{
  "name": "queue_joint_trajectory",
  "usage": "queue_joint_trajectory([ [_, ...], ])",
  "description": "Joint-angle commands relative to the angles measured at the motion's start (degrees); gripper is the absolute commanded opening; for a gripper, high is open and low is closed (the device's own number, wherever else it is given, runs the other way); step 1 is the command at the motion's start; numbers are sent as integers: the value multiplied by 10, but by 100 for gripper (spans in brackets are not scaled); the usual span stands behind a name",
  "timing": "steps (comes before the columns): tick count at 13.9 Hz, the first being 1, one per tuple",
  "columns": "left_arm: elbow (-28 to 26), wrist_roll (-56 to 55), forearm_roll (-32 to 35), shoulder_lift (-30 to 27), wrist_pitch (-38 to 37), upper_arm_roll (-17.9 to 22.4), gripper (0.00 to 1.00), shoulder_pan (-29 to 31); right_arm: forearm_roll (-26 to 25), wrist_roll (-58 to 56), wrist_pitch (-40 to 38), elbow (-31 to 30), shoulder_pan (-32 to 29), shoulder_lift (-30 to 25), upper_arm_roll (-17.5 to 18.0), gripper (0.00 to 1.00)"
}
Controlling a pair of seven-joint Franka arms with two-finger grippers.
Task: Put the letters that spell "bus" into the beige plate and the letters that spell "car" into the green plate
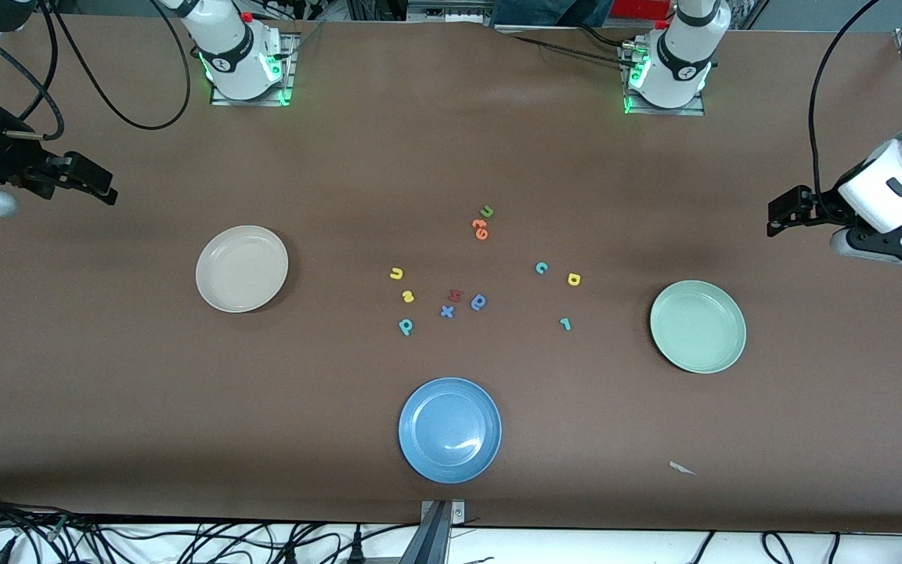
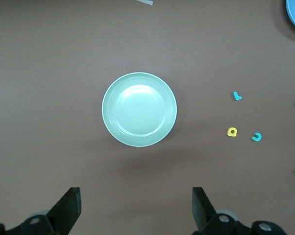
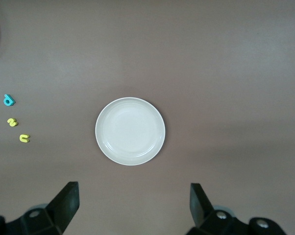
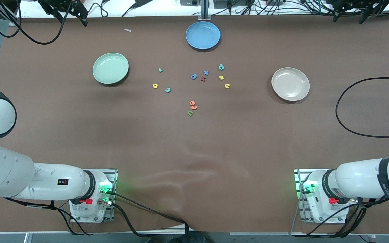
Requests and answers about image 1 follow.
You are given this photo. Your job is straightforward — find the light green plate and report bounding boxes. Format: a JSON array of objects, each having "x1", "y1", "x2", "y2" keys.
[{"x1": 650, "y1": 280, "x2": 747, "y2": 374}]

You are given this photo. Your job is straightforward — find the beige plate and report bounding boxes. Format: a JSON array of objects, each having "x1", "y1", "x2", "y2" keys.
[{"x1": 195, "y1": 225, "x2": 290, "y2": 314}]

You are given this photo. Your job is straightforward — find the brown table cover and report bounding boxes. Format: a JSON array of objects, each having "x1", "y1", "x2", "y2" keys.
[{"x1": 0, "y1": 14, "x2": 902, "y2": 533}]

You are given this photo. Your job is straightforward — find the red box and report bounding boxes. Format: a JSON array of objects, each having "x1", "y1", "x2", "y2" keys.
[{"x1": 612, "y1": 0, "x2": 679, "y2": 20}]

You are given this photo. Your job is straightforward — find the blue cloth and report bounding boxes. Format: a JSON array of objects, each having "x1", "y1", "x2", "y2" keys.
[{"x1": 490, "y1": 0, "x2": 616, "y2": 28}]

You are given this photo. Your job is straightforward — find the blue plate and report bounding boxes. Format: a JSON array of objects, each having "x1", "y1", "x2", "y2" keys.
[{"x1": 398, "y1": 377, "x2": 503, "y2": 484}]

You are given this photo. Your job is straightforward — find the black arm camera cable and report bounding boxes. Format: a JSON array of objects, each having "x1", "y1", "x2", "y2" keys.
[
  {"x1": 0, "y1": 0, "x2": 191, "y2": 143},
  {"x1": 808, "y1": 0, "x2": 882, "y2": 198}
]

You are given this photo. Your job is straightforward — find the aluminium frame rail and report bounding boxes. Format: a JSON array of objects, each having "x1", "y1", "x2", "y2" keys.
[{"x1": 0, "y1": 9, "x2": 31, "y2": 87}]

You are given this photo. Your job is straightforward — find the thin black base cable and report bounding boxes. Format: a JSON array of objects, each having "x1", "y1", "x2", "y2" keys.
[
  {"x1": 507, "y1": 33, "x2": 630, "y2": 67},
  {"x1": 572, "y1": 23, "x2": 630, "y2": 51}
]

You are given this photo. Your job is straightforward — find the tangled black cable bundle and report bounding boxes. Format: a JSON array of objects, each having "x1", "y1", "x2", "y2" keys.
[{"x1": 0, "y1": 490, "x2": 346, "y2": 564}]

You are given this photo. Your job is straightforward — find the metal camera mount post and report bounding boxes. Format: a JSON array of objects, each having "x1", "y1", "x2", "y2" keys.
[{"x1": 418, "y1": 499, "x2": 467, "y2": 564}]

